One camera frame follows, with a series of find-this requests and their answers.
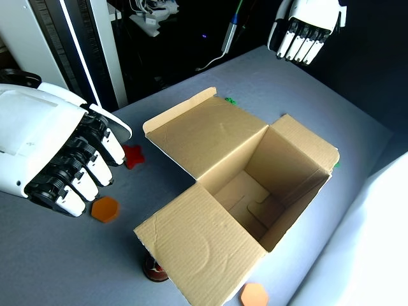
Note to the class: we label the chocolate cupcake toy with raspberry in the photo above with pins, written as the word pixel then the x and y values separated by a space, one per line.
pixel 154 271

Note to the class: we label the green toy brick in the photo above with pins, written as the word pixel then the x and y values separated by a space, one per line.
pixel 230 101
pixel 337 165

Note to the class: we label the red star toy block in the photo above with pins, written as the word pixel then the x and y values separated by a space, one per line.
pixel 134 157

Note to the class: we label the yellowish hexagon toy block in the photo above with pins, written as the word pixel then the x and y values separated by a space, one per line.
pixel 253 294

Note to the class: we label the pile of white plastic parts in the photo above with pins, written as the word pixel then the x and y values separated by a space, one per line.
pixel 150 22

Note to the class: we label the orange hexagon toy block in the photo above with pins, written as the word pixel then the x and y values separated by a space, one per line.
pixel 105 208

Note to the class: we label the cardboard box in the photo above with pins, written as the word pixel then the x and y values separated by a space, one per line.
pixel 197 248

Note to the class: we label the white cabinet with light strip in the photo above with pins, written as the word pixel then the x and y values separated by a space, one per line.
pixel 19 32

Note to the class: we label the grey table cloth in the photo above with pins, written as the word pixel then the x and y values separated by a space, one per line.
pixel 63 255

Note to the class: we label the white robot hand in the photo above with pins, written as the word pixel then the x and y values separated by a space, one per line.
pixel 32 127
pixel 314 9

